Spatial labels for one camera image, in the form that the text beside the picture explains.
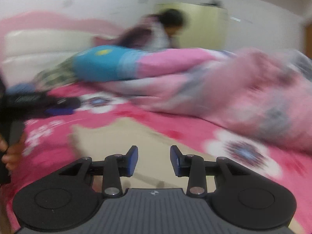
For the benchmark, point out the pink floral fleece bedsheet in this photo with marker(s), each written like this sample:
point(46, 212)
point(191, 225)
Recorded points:
point(106, 124)

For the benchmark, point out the pale yellow wardrobe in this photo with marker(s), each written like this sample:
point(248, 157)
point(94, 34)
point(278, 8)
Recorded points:
point(206, 26)

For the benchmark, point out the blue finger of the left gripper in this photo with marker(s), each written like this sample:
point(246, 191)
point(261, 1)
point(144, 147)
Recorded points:
point(53, 111)

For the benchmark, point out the child in maroon jacket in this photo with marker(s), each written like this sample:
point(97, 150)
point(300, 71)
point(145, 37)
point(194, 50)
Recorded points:
point(154, 32)

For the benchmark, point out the pink grey floral duvet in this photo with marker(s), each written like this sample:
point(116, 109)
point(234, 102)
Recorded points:
point(261, 96)

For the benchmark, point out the brown wooden door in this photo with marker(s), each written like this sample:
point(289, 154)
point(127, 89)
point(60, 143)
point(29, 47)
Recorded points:
point(308, 41)

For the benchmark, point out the person's left hand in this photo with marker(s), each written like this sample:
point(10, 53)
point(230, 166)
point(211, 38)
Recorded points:
point(12, 154)

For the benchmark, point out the beige khaki trousers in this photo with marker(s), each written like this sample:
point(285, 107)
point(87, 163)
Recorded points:
point(154, 169)

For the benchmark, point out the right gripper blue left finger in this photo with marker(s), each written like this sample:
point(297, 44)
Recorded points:
point(113, 168)

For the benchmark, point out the folded blue denim garment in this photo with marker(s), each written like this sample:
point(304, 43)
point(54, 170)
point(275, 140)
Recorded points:
point(21, 88)

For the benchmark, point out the green plaid pillow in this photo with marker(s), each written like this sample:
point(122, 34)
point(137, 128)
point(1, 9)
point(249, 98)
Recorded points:
point(58, 76)

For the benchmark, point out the blue pink striped pillow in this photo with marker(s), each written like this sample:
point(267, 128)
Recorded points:
point(112, 63)

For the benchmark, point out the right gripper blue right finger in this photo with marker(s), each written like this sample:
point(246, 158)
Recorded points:
point(195, 168)

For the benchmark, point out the pink white padded headboard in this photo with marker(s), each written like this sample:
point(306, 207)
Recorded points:
point(35, 41)

